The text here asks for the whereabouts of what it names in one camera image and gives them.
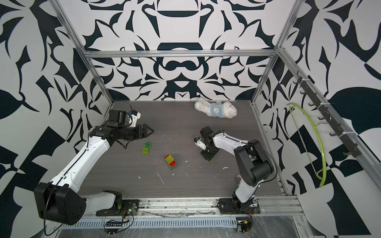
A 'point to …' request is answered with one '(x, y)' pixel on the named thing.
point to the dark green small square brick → (148, 144)
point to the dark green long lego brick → (172, 168)
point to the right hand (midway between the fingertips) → (208, 152)
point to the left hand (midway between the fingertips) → (147, 129)
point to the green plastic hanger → (290, 105)
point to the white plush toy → (217, 109)
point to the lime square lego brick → (145, 150)
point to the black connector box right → (245, 225)
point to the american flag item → (238, 178)
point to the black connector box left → (113, 224)
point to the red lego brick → (172, 163)
